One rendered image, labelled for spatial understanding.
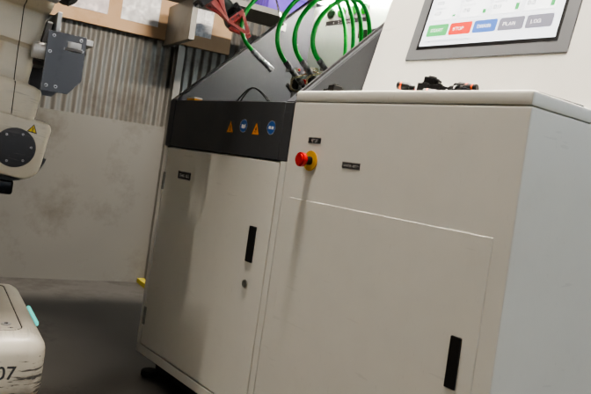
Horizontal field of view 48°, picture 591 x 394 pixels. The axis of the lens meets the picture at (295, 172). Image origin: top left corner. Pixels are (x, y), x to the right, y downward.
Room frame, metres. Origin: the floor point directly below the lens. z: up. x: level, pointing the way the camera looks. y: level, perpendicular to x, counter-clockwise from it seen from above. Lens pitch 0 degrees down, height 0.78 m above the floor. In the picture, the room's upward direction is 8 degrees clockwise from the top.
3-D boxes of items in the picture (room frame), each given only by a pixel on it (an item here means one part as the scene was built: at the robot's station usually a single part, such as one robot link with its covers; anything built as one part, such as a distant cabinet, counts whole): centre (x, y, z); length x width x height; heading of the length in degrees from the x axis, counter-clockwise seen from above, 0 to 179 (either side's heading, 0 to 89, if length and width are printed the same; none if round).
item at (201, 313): (2.02, 0.24, 0.44); 0.65 x 0.02 x 0.68; 39
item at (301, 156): (1.65, -0.02, 0.80); 0.05 x 0.04 x 0.05; 39
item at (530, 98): (1.54, -0.28, 0.96); 0.70 x 0.22 x 0.03; 39
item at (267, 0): (3.74, 0.19, 1.66); 0.33 x 0.23 x 0.11; 119
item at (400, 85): (1.51, -0.30, 1.01); 0.23 x 0.11 x 0.06; 39
